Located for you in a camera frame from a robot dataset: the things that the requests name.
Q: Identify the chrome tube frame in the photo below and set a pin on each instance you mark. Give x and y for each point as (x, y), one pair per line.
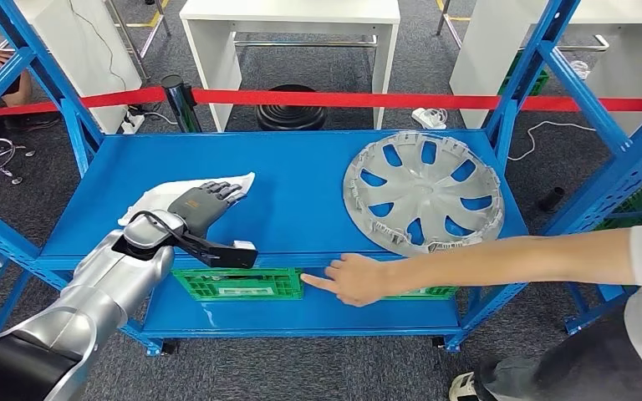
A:
(600, 43)
(128, 41)
(304, 43)

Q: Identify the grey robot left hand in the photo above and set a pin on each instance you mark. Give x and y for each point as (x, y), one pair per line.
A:
(199, 207)

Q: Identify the clear plastic bottle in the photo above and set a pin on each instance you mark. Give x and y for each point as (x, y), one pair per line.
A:
(579, 69)

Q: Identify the white table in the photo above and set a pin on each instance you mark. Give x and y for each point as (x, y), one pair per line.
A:
(479, 72)
(83, 61)
(288, 11)

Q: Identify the grey plastic wheel hubcap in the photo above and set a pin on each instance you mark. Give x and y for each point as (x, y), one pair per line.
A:
(425, 191)

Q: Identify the white power strip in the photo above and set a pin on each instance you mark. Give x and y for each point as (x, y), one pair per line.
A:
(132, 123)

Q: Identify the person's right forearm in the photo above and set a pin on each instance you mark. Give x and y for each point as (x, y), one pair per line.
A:
(465, 268)

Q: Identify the black ribbed round base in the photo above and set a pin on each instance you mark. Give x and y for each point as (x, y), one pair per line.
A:
(290, 110)

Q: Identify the white plastic shell part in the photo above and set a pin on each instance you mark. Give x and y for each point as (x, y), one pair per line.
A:
(155, 196)

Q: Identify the chrome black stanchion post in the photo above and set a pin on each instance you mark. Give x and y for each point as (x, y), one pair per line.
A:
(181, 102)

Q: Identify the person's right hand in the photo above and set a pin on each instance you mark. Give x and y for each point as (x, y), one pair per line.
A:
(362, 279)

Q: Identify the black bracket wrist camera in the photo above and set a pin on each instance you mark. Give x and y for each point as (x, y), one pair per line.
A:
(221, 257)

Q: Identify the short black cylinder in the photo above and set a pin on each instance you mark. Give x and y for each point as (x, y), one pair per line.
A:
(551, 199)

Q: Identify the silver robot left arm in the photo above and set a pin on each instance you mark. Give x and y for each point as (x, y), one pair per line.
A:
(105, 282)

